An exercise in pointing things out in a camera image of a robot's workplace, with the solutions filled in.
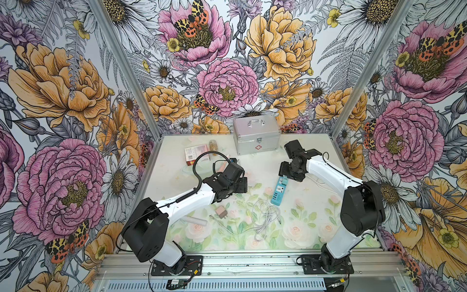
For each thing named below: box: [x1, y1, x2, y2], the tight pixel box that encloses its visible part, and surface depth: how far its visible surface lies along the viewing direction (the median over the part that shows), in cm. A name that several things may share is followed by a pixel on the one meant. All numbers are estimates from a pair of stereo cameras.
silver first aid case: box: [232, 114, 281, 156], surface depth 109 cm
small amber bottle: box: [208, 139, 219, 157], surface depth 114 cm
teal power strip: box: [270, 176, 289, 207], surface depth 96 cm
